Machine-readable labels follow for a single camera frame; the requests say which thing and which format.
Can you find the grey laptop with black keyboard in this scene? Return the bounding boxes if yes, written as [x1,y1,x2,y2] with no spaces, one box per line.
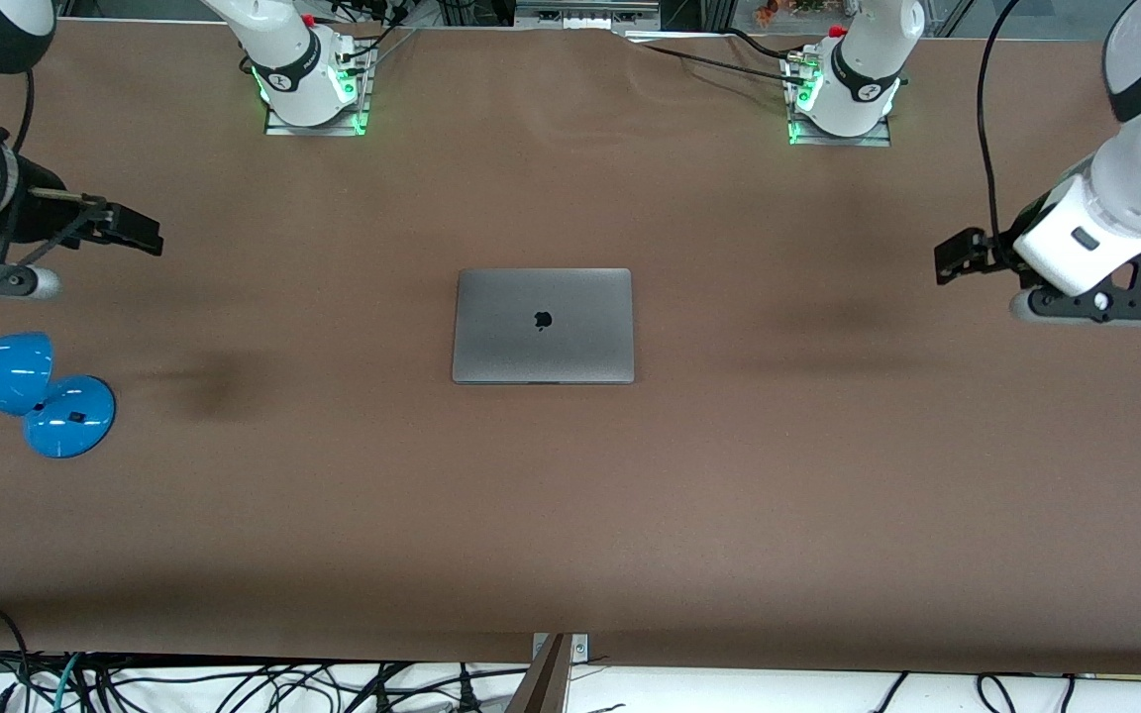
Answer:
[451,267,636,386]

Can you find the blue desk lamp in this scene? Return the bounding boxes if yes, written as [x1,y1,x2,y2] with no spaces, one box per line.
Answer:
[0,332,118,459]

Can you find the grey power strip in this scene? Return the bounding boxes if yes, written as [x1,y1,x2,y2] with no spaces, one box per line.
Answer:
[514,0,663,31]

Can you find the grey metal pole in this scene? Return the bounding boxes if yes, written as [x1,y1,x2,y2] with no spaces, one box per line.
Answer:
[503,634,572,713]

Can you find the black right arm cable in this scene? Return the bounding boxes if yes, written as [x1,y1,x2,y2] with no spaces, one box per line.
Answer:
[11,69,37,156]

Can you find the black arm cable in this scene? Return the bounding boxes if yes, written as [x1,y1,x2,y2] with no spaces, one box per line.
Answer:
[975,0,1023,249]
[11,69,37,156]

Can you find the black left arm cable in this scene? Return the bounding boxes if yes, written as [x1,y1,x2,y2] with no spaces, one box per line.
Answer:
[975,0,1023,249]

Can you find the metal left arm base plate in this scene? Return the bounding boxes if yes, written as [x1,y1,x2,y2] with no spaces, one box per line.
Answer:
[786,50,894,148]

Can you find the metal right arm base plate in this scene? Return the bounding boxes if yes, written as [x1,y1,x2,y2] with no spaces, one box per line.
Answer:
[263,38,371,138]

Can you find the thick black table cable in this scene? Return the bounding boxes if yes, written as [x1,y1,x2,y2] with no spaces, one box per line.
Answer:
[724,28,791,62]

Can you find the thin black table cable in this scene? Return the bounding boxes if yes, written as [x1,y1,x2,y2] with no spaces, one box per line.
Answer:
[642,44,807,86]

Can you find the black base connector cables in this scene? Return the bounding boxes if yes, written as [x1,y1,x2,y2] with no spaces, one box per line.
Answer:
[333,0,423,62]

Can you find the teal cable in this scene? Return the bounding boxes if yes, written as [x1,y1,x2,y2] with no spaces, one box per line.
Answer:
[53,652,88,713]

